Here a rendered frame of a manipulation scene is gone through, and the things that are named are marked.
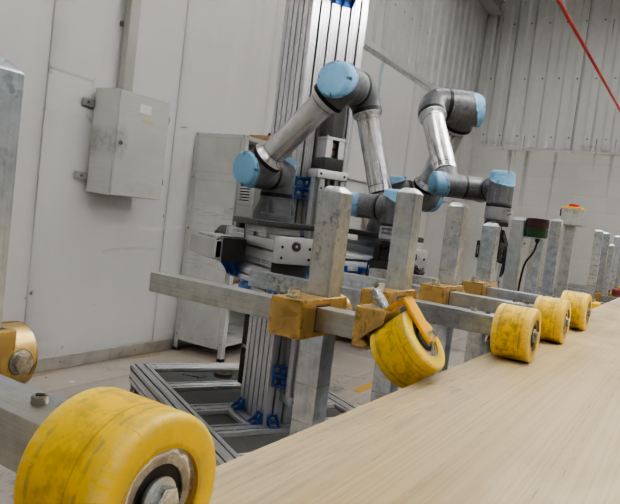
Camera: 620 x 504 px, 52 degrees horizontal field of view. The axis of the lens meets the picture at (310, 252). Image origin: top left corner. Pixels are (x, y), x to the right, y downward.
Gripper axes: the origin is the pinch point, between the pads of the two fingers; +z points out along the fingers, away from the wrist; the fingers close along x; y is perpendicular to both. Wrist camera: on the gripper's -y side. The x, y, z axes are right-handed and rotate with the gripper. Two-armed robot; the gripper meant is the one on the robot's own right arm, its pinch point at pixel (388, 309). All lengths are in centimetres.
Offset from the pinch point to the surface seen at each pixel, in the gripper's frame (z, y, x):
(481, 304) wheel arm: -12, -42, 51
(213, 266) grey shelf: 19, 206, -161
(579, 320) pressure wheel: -10, -56, 29
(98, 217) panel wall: -8, 234, -83
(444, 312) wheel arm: -12, -44, 76
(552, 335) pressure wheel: -9, -56, 53
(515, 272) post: -16.2, -34.4, -2.4
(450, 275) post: -16, -34, 48
